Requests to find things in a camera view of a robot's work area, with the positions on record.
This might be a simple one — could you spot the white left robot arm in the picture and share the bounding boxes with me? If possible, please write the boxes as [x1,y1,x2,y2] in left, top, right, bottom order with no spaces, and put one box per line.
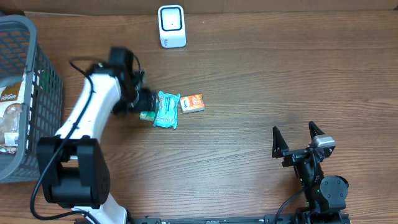
[30,47,157,223]

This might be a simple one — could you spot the white barcode scanner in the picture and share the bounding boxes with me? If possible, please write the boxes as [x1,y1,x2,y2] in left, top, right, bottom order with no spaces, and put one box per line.
[158,4,187,49]

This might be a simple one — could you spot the small teal tissue pack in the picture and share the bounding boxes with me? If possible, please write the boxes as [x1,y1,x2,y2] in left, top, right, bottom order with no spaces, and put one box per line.
[139,111,156,121]

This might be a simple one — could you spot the grey plastic basket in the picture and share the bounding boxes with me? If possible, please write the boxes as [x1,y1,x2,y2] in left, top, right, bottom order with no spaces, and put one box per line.
[1,15,64,184]

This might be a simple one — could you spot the teal wet wipes pack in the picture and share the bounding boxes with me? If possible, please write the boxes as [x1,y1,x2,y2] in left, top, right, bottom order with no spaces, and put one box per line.
[154,91,180,129]

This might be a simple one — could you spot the brown bread snack bag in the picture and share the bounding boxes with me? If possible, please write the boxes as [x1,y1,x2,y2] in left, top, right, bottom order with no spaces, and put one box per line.
[1,75,26,155]

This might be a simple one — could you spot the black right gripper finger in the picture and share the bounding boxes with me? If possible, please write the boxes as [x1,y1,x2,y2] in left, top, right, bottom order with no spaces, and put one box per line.
[272,126,289,158]
[308,121,324,139]

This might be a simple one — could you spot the orange tissue pack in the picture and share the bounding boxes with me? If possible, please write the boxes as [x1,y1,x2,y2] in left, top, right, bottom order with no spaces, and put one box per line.
[180,94,205,114]

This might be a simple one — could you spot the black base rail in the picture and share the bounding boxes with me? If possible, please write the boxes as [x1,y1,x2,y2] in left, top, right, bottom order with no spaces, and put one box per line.
[126,215,351,224]

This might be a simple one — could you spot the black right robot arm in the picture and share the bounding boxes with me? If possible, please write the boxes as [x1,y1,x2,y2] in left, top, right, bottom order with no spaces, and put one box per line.
[264,121,351,223]

